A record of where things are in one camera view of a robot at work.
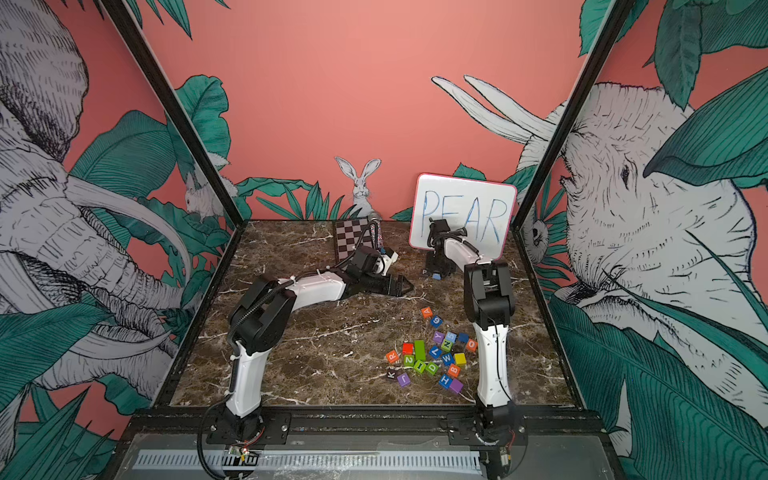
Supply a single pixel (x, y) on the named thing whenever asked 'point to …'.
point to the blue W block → (448, 359)
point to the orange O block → (471, 345)
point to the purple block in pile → (438, 337)
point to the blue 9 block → (436, 321)
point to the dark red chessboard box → (348, 233)
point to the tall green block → (420, 350)
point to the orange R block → (392, 356)
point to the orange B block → (454, 370)
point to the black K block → (391, 373)
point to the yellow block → (460, 358)
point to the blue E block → (437, 276)
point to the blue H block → (445, 381)
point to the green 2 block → (408, 360)
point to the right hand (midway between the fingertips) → (434, 264)
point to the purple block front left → (404, 379)
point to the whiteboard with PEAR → (484, 209)
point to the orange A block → (427, 312)
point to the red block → (407, 348)
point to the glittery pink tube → (379, 235)
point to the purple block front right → (456, 385)
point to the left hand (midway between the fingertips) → (407, 282)
